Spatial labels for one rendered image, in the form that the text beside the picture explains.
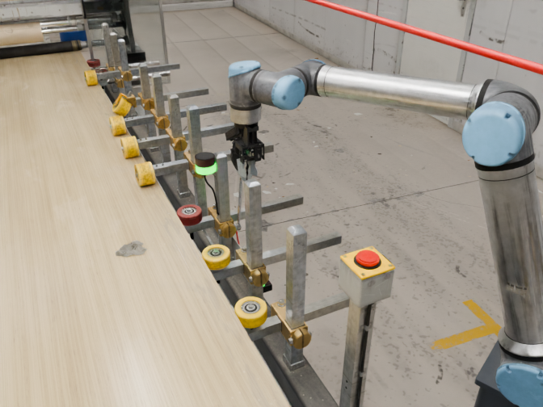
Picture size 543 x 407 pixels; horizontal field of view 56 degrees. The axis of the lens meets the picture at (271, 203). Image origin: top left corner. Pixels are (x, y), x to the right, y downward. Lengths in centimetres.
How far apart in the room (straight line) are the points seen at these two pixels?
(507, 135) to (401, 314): 168
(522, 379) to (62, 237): 129
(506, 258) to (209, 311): 69
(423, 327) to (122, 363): 171
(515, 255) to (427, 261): 183
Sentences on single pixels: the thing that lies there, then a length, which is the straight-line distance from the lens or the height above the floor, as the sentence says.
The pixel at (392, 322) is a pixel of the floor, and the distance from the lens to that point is 259.
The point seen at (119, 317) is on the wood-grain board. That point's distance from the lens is 130.
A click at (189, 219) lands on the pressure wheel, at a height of 90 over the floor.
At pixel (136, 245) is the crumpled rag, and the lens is 150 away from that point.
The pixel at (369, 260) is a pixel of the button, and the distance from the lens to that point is 89.
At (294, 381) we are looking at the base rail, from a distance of 138.
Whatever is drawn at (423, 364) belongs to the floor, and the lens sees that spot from 244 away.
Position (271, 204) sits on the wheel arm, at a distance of 175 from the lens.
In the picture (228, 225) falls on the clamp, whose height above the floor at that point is 87.
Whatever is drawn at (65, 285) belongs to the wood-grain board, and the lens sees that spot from 145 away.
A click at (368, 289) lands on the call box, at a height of 119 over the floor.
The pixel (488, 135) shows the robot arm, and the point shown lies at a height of 136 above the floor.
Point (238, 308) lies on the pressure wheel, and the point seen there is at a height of 91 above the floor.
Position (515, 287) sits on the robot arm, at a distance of 125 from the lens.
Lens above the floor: 176
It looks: 31 degrees down
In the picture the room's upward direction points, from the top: straight up
